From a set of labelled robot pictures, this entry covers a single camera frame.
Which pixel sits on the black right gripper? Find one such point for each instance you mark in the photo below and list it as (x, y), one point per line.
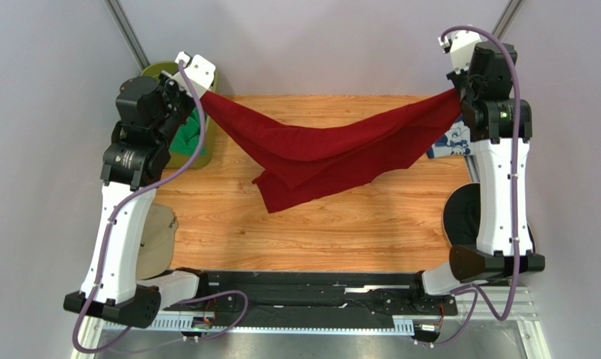
(464, 95)

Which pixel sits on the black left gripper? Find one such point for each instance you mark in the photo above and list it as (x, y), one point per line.
(169, 85)

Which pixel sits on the dark red t-shirt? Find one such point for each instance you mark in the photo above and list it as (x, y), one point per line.
(301, 164)

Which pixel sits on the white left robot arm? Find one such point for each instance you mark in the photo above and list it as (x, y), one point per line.
(130, 175)

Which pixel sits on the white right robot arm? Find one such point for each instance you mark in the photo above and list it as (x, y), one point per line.
(500, 132)

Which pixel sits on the green t-shirt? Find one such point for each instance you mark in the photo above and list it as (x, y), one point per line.
(188, 136)

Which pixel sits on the green plastic laundry basket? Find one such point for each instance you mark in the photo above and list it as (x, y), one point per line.
(206, 154)

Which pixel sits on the folded blue printed t-shirt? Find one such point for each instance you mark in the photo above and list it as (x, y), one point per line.
(454, 142)

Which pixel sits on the black wide-brim hat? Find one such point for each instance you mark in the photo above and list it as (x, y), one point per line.
(484, 219)

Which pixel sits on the beige bucket hat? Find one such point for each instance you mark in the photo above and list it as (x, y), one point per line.
(157, 242)

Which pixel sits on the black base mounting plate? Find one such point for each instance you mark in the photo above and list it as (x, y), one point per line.
(318, 300)

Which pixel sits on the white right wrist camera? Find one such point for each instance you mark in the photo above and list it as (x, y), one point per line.
(460, 45)

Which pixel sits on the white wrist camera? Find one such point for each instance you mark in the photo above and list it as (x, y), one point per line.
(199, 71)
(460, 45)

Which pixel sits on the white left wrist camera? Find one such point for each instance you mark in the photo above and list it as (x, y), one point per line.
(199, 71)

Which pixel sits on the right aluminium corner post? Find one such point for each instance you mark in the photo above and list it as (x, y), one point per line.
(507, 17)

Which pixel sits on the aluminium corner post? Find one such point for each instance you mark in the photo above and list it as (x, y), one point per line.
(127, 30)
(507, 17)

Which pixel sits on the left aluminium corner post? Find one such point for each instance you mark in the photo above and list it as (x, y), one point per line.
(127, 30)

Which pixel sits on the aluminium frame rail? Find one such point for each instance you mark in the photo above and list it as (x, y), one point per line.
(485, 309)

